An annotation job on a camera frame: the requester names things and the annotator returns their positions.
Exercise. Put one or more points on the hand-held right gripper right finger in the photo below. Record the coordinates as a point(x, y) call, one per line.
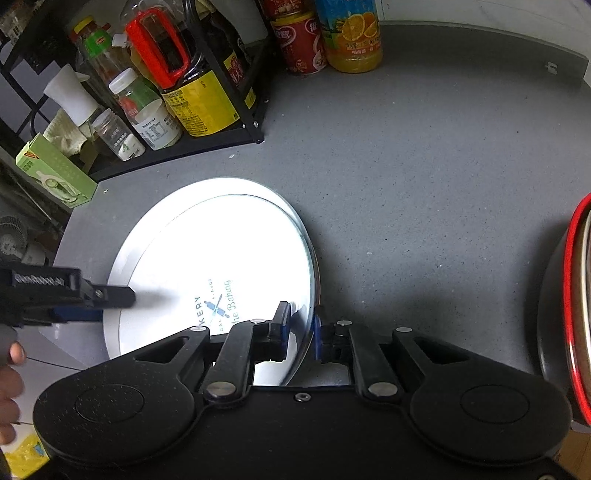
point(318, 340)

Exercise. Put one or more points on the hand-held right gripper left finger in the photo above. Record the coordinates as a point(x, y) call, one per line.
point(282, 325)

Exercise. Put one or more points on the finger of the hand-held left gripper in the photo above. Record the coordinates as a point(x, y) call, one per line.
point(76, 316)
point(113, 296)

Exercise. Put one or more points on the white printed plate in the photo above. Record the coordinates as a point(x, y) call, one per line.
point(207, 249)
point(138, 228)

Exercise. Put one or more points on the person's left hand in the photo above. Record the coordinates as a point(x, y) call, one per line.
point(9, 387)

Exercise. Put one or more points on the small grey fan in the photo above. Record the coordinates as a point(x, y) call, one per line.
point(18, 236)

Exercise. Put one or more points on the green cardboard box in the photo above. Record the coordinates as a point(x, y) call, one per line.
point(55, 171)

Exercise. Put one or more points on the yellow packet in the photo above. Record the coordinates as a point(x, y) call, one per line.
point(25, 452)

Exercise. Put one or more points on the pale yellow cloth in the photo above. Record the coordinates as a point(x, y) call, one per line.
point(64, 136)

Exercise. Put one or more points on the small clear jar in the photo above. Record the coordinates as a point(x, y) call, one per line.
point(117, 138)

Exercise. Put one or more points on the white bottle with green label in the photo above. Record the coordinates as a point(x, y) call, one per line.
point(152, 120)

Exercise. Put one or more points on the black metal rack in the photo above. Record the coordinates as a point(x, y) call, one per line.
point(221, 137)

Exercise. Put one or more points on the white paper cup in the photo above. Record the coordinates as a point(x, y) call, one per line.
point(69, 92)

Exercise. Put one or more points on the dark pot with red rim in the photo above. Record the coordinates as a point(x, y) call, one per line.
point(558, 300)

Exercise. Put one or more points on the tea bottle with yellow cap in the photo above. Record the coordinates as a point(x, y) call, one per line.
point(99, 46)

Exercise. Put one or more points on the dark bottle with red label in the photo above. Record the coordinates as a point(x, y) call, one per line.
point(235, 64)

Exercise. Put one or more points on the red drink can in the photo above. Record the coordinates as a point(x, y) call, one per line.
point(281, 6)
point(298, 41)

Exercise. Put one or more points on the orange juice bottle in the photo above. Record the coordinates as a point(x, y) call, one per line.
point(353, 39)

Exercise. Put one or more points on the small white clip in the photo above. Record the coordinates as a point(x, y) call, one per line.
point(552, 67)

